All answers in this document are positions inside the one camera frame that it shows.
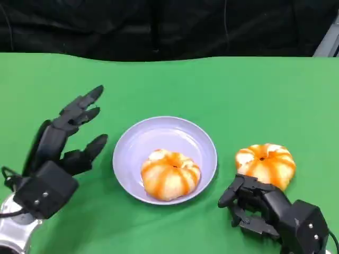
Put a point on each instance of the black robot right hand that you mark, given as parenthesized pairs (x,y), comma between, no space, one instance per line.
(272,203)

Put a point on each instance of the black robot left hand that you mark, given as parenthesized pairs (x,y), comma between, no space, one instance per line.
(50,143)

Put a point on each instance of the orange white toy bread roll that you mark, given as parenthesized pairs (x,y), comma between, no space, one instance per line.
(267,164)
(169,177)

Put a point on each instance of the lilac plate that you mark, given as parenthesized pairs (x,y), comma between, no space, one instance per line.
(148,140)

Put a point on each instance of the black table skirt cloth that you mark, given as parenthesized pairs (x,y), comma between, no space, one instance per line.
(106,26)

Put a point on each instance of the green table cloth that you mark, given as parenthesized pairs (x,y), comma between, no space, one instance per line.
(169,87)

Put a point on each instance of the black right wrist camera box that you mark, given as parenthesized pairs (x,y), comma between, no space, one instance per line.
(307,225)

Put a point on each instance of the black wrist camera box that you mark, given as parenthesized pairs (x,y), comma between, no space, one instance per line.
(307,225)
(45,188)

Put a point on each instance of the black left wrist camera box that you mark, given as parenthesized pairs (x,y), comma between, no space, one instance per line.
(45,188)

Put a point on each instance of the grey metal frame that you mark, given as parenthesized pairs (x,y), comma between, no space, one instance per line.
(331,42)

